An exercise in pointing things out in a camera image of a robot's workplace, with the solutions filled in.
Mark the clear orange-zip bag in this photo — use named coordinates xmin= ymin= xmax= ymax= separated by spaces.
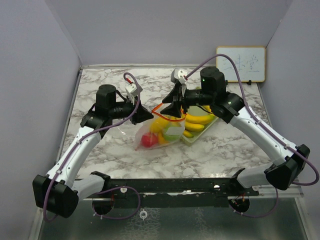
xmin=134 ymin=103 xmax=186 ymax=150

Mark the red toy apple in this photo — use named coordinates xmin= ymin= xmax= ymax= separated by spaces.
xmin=140 ymin=132 xmax=158 ymax=148

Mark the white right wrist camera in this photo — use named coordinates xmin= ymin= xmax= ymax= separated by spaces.
xmin=170 ymin=68 xmax=188 ymax=93

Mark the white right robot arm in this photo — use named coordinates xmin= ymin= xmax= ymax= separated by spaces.
xmin=161 ymin=67 xmax=310 ymax=196

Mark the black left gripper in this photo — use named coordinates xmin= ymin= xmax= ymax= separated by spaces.
xmin=109 ymin=94 xmax=154 ymax=125

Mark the orange toy bell pepper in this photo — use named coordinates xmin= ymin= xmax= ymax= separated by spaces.
xmin=157 ymin=131 xmax=170 ymax=145

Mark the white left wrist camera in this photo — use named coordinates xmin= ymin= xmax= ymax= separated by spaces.
xmin=125 ymin=83 xmax=143 ymax=103

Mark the small whiteboard with wooden frame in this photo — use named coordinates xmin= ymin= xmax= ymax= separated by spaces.
xmin=216 ymin=46 xmax=266 ymax=83

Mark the pale green perforated basket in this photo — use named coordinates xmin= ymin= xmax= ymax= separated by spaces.
xmin=180 ymin=86 xmax=220 ymax=147

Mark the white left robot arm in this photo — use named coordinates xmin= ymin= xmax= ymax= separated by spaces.
xmin=32 ymin=83 xmax=153 ymax=218

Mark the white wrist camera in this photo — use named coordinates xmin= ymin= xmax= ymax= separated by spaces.
xmin=170 ymin=68 xmax=188 ymax=93
xmin=125 ymin=83 xmax=143 ymax=103

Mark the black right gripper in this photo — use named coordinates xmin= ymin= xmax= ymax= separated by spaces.
xmin=160 ymin=84 xmax=213 ymax=118

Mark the green toy apple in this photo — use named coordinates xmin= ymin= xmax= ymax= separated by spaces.
xmin=162 ymin=122 xmax=185 ymax=142

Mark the yellow toy banana bunch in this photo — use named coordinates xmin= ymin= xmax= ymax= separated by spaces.
xmin=182 ymin=104 xmax=216 ymax=139

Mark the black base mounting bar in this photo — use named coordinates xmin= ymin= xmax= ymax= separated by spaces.
xmin=88 ymin=175 xmax=259 ymax=209

